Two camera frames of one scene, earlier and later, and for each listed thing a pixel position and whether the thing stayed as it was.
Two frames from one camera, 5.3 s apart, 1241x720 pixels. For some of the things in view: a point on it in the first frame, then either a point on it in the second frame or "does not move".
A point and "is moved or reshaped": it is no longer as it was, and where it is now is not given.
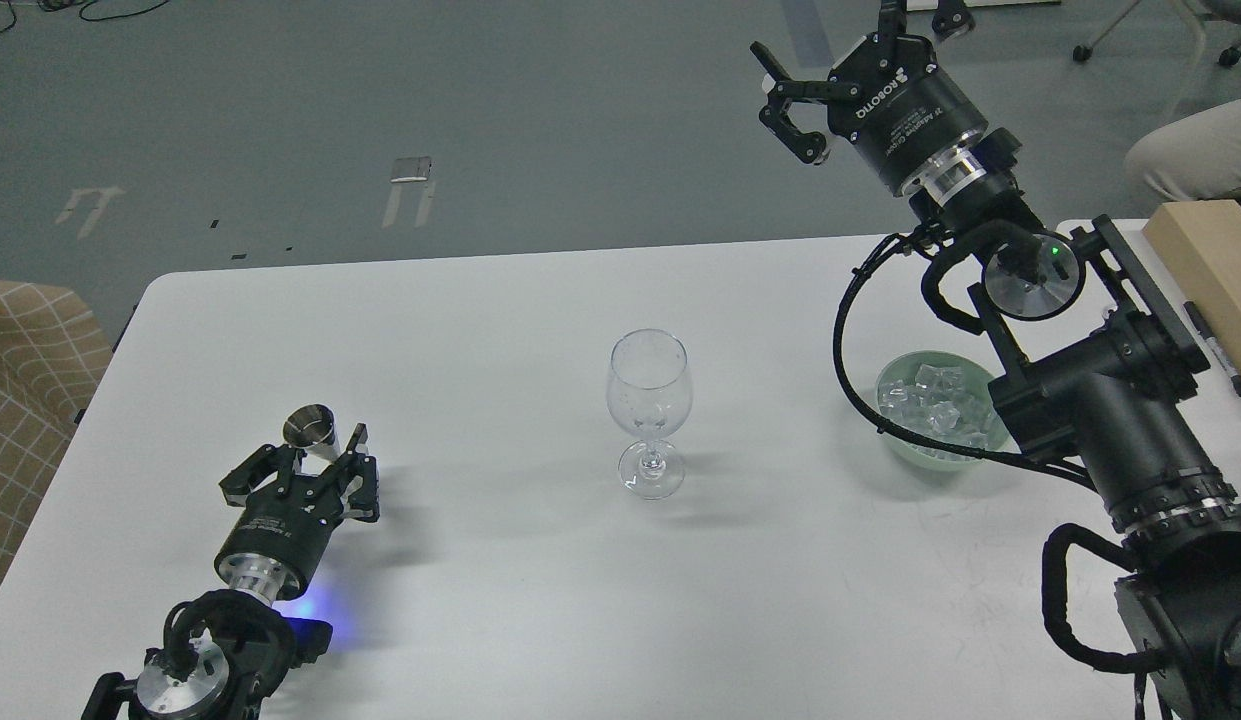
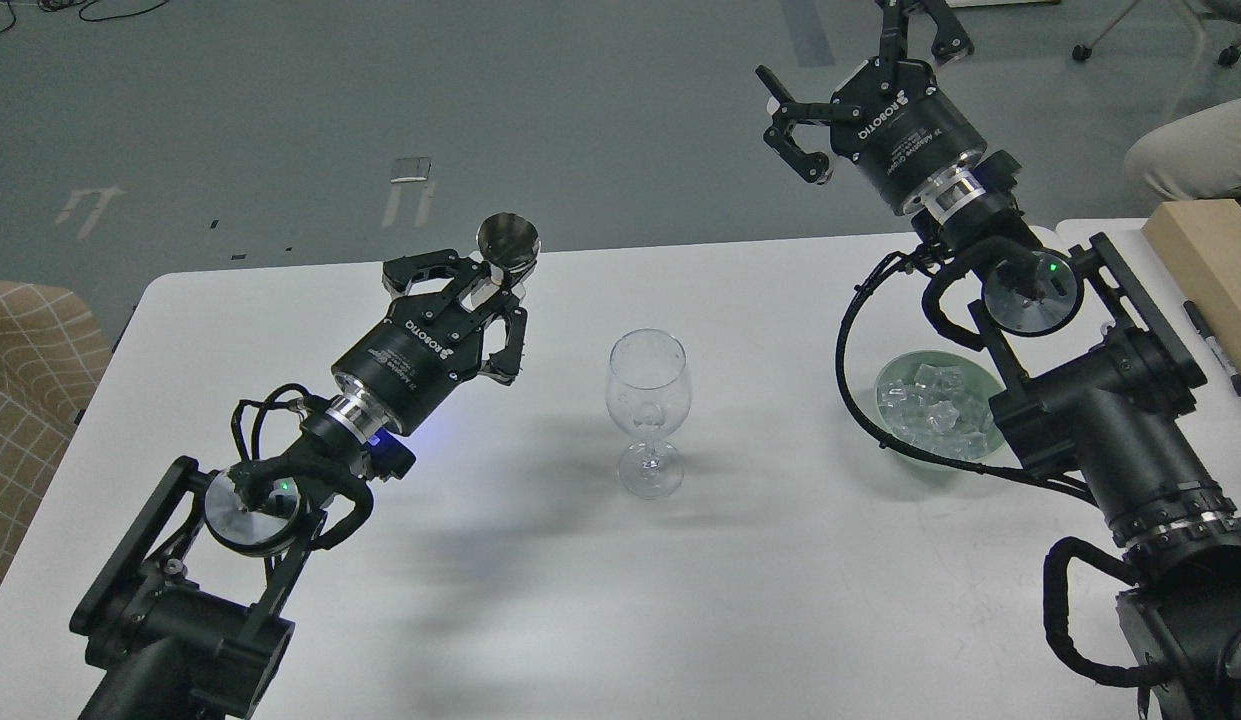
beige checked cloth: (44, 351) does not move
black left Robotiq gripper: (283, 529) → (407, 363)
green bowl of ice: (938, 410) does not move
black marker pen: (1240, 383) does not move
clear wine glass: (649, 392) does not move
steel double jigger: (311, 427) is moved or reshaped
